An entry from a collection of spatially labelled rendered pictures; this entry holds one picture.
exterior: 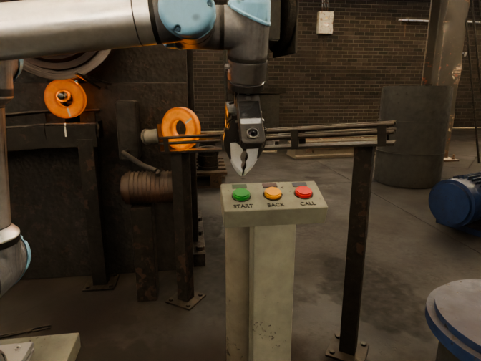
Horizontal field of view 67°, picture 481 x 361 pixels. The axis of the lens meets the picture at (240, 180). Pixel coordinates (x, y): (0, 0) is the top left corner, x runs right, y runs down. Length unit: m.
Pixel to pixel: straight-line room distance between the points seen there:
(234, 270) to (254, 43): 0.62
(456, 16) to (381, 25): 3.73
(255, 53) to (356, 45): 7.73
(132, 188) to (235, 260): 0.55
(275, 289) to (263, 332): 0.12
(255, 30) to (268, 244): 0.47
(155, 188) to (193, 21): 0.95
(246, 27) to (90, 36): 0.26
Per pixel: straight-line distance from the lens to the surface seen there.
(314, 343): 1.38
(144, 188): 1.40
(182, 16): 0.53
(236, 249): 1.01
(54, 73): 1.59
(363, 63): 8.44
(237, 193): 0.83
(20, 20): 0.60
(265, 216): 0.82
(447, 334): 0.79
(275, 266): 0.89
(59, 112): 1.62
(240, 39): 0.68
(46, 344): 0.96
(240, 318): 1.12
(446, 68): 5.02
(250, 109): 0.70
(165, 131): 1.37
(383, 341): 1.45
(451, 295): 0.89
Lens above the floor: 0.84
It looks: 14 degrees down
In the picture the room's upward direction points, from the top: straight up
